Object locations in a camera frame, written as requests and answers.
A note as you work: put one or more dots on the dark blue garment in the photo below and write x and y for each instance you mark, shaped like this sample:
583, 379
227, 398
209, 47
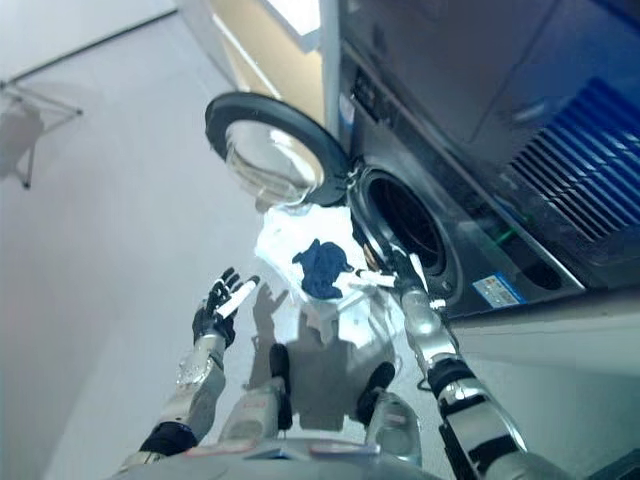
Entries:
322, 272

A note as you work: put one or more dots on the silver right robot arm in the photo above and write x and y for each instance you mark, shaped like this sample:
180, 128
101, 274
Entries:
450, 380

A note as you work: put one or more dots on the silver right robot leg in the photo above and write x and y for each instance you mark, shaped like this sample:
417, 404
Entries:
387, 405

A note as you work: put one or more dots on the round washing machine door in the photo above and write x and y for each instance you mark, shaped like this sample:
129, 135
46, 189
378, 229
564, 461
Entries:
272, 147

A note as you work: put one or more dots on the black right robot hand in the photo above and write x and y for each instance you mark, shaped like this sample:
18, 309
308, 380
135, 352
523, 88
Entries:
380, 267

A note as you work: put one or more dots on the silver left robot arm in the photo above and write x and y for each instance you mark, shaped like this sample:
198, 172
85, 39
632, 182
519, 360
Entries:
192, 395

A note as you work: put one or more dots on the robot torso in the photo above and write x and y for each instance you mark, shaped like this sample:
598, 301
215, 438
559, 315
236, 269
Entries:
270, 460

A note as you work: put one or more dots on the blue slatted crate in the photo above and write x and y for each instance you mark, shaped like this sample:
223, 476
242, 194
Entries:
585, 160

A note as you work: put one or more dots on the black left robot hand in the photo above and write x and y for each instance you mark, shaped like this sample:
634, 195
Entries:
214, 311

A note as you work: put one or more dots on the grey front-load washing machine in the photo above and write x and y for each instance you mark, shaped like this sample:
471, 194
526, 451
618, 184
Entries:
500, 150

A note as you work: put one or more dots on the white laundry basket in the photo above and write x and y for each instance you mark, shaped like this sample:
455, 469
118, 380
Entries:
345, 300

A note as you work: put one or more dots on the metal clothes drying rack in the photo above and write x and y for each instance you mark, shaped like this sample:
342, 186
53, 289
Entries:
30, 125

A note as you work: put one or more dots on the white garment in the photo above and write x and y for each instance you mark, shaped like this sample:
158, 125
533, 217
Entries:
285, 240

